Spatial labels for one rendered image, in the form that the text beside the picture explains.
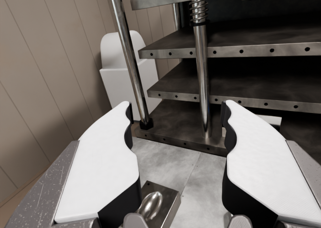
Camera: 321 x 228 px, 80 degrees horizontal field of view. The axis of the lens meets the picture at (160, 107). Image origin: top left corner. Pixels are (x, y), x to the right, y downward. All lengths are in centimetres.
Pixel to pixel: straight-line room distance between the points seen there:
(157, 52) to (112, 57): 160
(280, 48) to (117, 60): 201
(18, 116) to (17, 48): 69
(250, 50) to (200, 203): 66
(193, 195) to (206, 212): 8
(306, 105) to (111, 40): 220
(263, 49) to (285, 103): 27
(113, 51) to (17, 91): 113
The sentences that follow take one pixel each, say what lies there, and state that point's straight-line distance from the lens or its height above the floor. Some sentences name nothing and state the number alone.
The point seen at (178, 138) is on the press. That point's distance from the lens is 117.
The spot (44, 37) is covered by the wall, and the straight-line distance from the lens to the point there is 268.
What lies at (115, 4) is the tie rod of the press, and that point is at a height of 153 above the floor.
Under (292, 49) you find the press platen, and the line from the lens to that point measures 93.
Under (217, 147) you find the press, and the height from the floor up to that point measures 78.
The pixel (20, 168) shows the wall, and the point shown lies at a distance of 269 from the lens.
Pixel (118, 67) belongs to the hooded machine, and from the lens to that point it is 259.
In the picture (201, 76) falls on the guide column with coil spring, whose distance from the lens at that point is 96.
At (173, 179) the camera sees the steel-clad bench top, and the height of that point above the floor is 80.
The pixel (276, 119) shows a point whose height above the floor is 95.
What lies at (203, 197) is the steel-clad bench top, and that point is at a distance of 88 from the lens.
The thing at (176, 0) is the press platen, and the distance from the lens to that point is 101.
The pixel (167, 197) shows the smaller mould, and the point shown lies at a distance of 80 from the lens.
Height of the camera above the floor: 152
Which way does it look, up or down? 29 degrees down
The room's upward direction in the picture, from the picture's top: 11 degrees counter-clockwise
